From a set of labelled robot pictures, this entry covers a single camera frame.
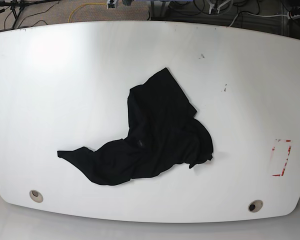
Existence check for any white power strip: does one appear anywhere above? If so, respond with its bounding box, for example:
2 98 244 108
288 6 300 20

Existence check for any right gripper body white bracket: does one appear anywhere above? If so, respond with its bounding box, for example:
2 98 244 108
106 0 119 9

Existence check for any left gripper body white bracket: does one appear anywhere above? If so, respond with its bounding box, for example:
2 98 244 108
206 0 232 14

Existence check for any left table cable grommet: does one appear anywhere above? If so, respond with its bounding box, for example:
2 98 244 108
29 190 44 203

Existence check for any red tape rectangle marking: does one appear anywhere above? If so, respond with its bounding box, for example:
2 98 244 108
269 139 292 177

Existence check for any black T-shirt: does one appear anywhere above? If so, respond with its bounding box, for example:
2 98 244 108
57 68 214 186

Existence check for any yellow cable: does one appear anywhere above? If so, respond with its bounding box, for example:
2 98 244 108
68 2 108 24

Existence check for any table cable grommet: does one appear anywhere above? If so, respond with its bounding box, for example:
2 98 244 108
29 190 44 203
248 199 263 213

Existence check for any right table cable grommet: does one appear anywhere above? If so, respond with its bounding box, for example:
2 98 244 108
248 199 263 213

